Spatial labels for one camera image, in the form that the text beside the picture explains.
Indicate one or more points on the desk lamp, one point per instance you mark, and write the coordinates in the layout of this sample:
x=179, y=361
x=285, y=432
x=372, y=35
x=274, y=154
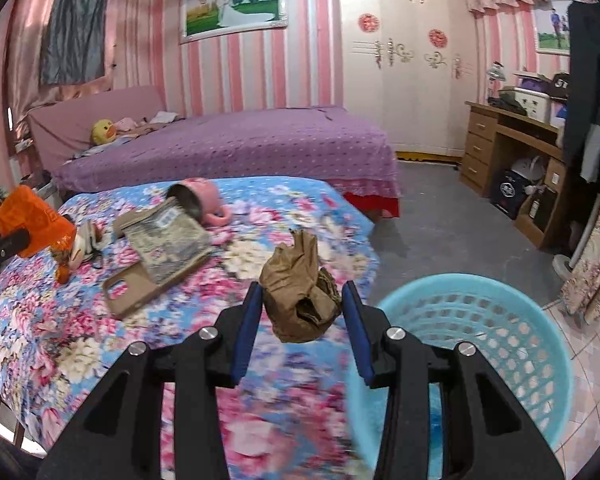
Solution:
x=496, y=72

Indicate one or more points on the large framed wedding photo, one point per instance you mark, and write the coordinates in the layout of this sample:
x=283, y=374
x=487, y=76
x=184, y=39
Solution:
x=232, y=10

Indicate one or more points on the light blue plastic basket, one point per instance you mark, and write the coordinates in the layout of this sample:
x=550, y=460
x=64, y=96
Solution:
x=430, y=287

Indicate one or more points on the small orange block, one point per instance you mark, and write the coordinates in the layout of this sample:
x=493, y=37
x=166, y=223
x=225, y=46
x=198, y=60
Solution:
x=63, y=270

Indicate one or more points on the small brown square pad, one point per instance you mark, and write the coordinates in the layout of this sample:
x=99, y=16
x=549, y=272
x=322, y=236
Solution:
x=125, y=225

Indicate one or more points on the grey cloth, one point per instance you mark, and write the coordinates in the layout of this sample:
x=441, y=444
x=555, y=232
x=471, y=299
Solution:
x=75, y=25

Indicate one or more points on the floral blanket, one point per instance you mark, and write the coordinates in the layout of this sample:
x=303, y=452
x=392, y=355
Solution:
x=55, y=340

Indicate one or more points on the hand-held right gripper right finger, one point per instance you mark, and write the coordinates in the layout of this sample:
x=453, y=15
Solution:
x=358, y=335

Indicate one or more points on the dark hanging jacket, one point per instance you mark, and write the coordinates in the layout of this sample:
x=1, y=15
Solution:
x=587, y=70

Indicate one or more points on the white plastic bag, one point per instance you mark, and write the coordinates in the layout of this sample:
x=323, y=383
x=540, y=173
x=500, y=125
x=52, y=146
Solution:
x=525, y=167

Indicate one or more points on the yellow duck plush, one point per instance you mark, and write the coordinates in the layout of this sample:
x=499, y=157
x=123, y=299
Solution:
x=103, y=131

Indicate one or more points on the wooden desk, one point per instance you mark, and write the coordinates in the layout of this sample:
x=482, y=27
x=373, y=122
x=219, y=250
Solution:
x=480, y=135

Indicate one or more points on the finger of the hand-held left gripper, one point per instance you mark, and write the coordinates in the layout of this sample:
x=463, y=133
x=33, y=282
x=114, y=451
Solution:
x=5, y=245

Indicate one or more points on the pink clothing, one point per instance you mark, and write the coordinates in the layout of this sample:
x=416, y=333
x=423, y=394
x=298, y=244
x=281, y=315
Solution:
x=126, y=124

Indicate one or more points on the white wardrobe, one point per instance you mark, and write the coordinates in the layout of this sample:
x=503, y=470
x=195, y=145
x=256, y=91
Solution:
x=405, y=100

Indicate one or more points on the red paper decal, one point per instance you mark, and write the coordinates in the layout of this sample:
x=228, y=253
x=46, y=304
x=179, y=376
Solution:
x=437, y=37
x=368, y=22

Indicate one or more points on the white storage box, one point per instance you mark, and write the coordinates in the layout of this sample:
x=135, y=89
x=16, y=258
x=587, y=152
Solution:
x=532, y=102

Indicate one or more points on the dark round bowl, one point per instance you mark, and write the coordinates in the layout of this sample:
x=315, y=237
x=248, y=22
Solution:
x=205, y=197

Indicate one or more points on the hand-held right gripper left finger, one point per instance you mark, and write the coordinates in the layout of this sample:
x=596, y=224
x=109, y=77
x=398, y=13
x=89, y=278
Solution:
x=245, y=332

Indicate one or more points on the floral curtain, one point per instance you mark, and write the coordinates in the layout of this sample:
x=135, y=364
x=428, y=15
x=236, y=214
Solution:
x=595, y=260

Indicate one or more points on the bed with purple cover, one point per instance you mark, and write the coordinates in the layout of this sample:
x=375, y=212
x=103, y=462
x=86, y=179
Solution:
x=255, y=145

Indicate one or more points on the white cloth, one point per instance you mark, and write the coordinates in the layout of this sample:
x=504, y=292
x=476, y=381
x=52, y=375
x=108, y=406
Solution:
x=162, y=117

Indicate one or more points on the brown cloth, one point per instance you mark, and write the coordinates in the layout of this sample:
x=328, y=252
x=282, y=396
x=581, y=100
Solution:
x=290, y=280

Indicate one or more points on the small framed photo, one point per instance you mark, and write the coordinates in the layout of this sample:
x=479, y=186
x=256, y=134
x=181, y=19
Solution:
x=550, y=27

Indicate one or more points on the camouflage print packet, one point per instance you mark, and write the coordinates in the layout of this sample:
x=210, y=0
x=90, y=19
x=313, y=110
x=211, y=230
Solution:
x=170, y=245

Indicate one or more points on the pink satin curtain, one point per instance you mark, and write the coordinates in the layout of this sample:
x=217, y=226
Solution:
x=22, y=50

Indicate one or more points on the black gift bag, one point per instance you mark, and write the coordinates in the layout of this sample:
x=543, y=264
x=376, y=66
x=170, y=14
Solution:
x=507, y=192

